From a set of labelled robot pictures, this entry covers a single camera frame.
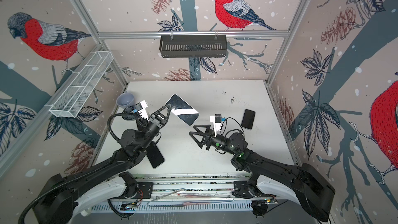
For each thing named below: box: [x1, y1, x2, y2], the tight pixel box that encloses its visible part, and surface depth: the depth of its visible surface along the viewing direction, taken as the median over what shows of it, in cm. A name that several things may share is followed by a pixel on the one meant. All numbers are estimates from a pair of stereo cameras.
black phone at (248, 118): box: [240, 108, 256, 130], surface depth 103 cm
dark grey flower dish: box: [121, 106, 137, 121], surface depth 102 cm
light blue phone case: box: [164, 93, 200, 126], surface depth 66 cm
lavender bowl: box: [116, 92, 135, 109], surface depth 106 cm
